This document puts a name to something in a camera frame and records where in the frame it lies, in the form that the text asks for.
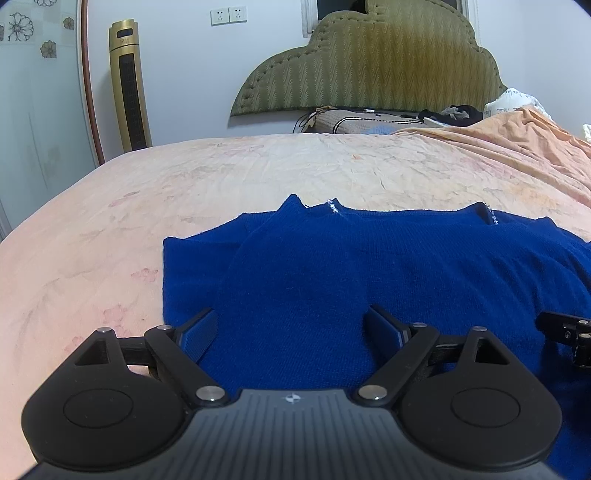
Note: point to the brown striped pillow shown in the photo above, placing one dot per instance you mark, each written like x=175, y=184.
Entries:
x=365, y=121

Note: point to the cream fluffy cloth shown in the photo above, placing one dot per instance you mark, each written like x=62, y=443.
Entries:
x=587, y=132

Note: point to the white patterned pillow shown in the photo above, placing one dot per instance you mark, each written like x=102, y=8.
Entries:
x=512, y=99

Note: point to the dark clothes pile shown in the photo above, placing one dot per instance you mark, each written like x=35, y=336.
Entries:
x=454, y=115

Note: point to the orange pink blanket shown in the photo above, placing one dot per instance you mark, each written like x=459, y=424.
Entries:
x=528, y=142

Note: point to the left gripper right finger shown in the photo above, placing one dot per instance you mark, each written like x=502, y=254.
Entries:
x=400, y=350

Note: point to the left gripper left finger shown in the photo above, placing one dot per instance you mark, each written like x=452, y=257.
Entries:
x=176, y=351

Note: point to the blue knit sweater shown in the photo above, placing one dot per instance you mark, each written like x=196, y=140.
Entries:
x=290, y=287

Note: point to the olive green padded headboard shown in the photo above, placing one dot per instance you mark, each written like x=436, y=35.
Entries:
x=395, y=56

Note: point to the floral sliding wardrobe door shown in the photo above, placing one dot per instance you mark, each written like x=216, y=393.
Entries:
x=46, y=145

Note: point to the gold tower fan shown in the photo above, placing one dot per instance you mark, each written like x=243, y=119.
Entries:
x=127, y=85

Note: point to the pink floral bed sheet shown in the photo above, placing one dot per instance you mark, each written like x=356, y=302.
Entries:
x=91, y=257

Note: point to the white wall socket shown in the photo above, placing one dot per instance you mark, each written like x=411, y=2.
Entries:
x=219, y=16
x=237, y=14

